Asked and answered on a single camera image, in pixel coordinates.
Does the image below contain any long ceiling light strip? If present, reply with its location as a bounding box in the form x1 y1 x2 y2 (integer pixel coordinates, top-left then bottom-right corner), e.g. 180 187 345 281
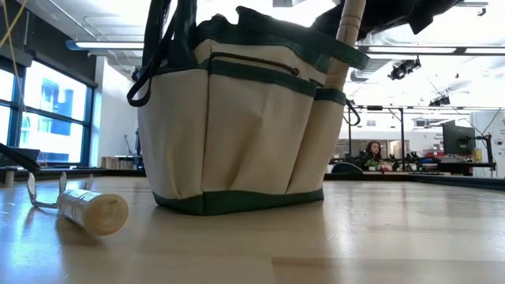
354 43 505 56

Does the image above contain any blue-framed window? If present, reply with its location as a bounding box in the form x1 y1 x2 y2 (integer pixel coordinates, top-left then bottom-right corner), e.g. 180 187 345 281
0 58 96 166

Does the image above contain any person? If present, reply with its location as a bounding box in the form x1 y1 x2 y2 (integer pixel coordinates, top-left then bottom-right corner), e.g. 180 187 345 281
357 140 391 171

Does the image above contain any black ceiling-mounted camera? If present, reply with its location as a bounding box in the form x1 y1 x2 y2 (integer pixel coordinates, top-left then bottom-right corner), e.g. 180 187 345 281
388 57 422 82

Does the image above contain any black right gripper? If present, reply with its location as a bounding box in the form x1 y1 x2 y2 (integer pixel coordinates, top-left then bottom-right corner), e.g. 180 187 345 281
361 0 462 40

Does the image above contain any black office chair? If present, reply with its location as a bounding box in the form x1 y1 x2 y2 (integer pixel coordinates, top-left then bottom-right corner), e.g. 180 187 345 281
330 161 364 174

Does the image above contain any black computer monitor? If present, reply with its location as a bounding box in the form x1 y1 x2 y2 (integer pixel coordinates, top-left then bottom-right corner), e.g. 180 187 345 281
441 120 477 157

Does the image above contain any black angled equipment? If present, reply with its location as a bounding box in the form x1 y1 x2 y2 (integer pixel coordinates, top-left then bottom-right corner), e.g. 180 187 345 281
0 141 42 174

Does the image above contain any beige green-trimmed gardening bag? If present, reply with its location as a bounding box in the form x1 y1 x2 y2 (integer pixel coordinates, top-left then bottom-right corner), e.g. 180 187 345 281
125 0 371 217

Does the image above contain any hanging yellow cable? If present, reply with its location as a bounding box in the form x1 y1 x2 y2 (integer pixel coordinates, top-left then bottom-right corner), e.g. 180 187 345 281
0 0 28 94

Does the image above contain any black overhead rig frame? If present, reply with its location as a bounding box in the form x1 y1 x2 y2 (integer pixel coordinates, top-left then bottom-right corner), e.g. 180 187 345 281
346 104 505 159

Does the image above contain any short ceiling light fixture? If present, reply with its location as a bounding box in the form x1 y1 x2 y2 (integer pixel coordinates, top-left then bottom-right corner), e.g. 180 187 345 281
65 39 145 51

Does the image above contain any wooden-handled metal hand rake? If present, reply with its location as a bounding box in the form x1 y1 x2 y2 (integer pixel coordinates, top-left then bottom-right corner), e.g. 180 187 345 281
26 172 130 237

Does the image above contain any low wooden shelf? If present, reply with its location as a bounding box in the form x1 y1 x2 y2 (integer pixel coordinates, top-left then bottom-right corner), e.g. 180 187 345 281
100 155 139 170

